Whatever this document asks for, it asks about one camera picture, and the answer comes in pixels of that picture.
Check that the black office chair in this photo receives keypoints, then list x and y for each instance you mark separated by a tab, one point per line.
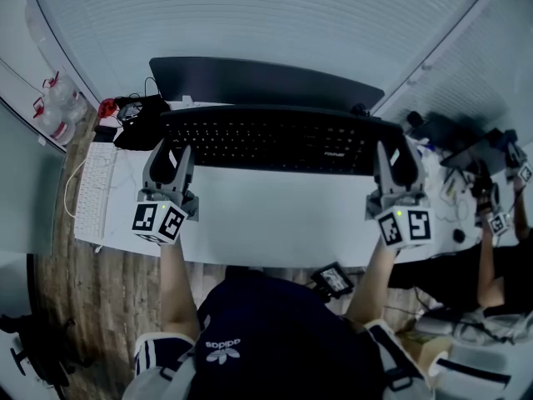
41	348

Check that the black keyboard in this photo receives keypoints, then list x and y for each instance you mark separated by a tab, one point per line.
283	140

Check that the person's right forearm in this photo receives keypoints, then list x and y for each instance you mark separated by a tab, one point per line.
372	286

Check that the black laptop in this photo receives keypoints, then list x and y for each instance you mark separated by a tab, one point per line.
479	154

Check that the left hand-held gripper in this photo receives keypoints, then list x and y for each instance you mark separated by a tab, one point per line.
160	223

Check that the small red object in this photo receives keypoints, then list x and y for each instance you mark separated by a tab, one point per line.
108	108

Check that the black monitor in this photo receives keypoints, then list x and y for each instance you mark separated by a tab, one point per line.
449	131
266	83

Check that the person's left forearm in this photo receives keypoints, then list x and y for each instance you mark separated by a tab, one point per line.
177	290

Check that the white divider bracket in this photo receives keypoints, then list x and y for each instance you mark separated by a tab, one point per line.
187	100

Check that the white slatted window blind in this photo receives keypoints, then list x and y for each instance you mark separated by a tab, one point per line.
250	15
479	65

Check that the person's navy striped shirt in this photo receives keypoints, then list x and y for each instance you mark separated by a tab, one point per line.
283	340

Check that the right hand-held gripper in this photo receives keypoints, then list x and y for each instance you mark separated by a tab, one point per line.
408	227

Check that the black computer mouse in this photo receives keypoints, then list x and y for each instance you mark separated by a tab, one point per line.
459	235
414	118

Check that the black bag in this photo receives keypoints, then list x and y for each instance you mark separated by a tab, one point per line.
141	131

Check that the white keyboard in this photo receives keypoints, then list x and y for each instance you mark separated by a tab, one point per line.
95	190

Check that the grey cabinet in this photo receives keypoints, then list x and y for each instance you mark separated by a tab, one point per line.
25	181

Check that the cardboard box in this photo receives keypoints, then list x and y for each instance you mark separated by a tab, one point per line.
429	344

